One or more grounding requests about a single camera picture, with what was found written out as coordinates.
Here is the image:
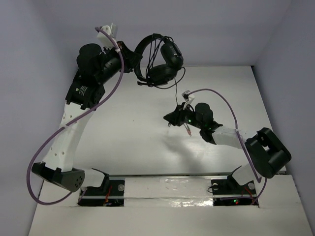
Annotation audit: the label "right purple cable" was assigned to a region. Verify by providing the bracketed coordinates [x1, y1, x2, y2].
[190, 88, 268, 206]

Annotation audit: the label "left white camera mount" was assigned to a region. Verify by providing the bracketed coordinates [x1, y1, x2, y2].
[96, 23, 118, 49]

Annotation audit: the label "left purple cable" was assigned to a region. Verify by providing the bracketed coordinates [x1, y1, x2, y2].
[26, 26, 124, 205]

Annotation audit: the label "black headphones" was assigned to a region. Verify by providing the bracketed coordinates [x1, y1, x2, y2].
[134, 33, 184, 88]

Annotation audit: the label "silver tape covered panel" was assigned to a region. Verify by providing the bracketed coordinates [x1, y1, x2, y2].
[124, 177, 213, 207]

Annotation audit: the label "thin black headphone cable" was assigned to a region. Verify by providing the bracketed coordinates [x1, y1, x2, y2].
[145, 34, 194, 136]

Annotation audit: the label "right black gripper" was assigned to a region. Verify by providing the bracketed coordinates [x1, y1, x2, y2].
[163, 102, 204, 129]

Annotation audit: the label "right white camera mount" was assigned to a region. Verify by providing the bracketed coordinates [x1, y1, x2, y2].
[182, 90, 195, 109]

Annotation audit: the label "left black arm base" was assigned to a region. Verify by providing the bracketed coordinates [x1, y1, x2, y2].
[78, 179, 125, 207]

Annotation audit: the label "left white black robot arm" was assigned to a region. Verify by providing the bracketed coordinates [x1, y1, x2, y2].
[27, 41, 142, 192]

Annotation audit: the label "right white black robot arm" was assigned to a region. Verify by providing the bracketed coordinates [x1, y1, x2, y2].
[163, 103, 292, 193]

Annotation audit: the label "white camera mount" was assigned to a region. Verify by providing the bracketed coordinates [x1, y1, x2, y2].
[96, 23, 118, 49]
[182, 90, 195, 109]

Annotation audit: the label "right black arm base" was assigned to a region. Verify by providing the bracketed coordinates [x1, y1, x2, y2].
[207, 179, 258, 207]

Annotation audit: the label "purple cable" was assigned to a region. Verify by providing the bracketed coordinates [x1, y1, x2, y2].
[190, 88, 268, 206]
[26, 26, 124, 205]

